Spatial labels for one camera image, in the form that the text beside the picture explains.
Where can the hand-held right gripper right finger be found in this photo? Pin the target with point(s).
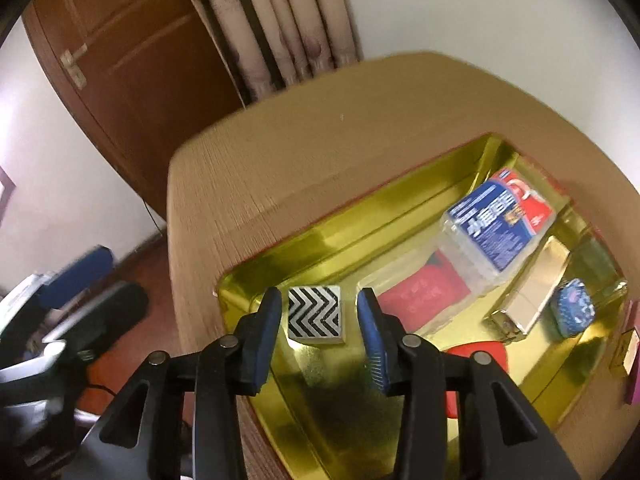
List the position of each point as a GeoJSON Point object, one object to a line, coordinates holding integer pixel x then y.
{"type": "Point", "coordinates": [372, 340]}

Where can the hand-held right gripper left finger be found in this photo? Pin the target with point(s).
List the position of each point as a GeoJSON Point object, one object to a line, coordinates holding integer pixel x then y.
{"type": "Point", "coordinates": [265, 340]}

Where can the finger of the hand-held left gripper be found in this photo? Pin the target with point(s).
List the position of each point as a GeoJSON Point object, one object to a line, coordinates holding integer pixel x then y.
{"type": "Point", "coordinates": [105, 310]}
{"type": "Point", "coordinates": [80, 275]}

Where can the black white zigzag cube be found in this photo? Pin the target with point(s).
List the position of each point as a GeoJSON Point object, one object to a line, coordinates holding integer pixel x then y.
{"type": "Point", "coordinates": [315, 312]}

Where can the clear case with red card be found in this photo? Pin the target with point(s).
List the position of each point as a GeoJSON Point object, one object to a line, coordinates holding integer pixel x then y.
{"type": "Point", "coordinates": [425, 290]}

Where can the gold metal tin box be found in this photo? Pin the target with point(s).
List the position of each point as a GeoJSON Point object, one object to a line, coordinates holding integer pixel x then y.
{"type": "Point", "coordinates": [325, 260]}

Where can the red rounded block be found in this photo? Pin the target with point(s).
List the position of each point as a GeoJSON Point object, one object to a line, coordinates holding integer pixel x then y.
{"type": "Point", "coordinates": [480, 355]}

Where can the clear case with blue label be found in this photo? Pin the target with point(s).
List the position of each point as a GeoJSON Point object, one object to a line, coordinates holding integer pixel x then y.
{"type": "Point", "coordinates": [500, 230]}

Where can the cream rectangular bar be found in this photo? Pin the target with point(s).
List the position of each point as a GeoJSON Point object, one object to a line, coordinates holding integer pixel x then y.
{"type": "Point", "coordinates": [535, 285]}

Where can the blue patterned cube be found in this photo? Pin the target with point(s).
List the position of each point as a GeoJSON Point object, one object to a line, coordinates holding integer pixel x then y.
{"type": "Point", "coordinates": [574, 307]}

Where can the brown wooden door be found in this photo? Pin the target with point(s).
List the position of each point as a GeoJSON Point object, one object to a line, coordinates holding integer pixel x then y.
{"type": "Point", "coordinates": [135, 85]}

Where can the pink and gold block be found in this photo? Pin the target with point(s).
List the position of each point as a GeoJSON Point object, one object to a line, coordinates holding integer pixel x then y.
{"type": "Point", "coordinates": [627, 350]}

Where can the magenta rectangular block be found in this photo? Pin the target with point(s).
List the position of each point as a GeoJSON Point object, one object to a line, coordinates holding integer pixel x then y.
{"type": "Point", "coordinates": [634, 385]}

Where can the beige floral curtain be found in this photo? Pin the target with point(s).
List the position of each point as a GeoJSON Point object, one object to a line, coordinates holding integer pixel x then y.
{"type": "Point", "coordinates": [280, 25]}

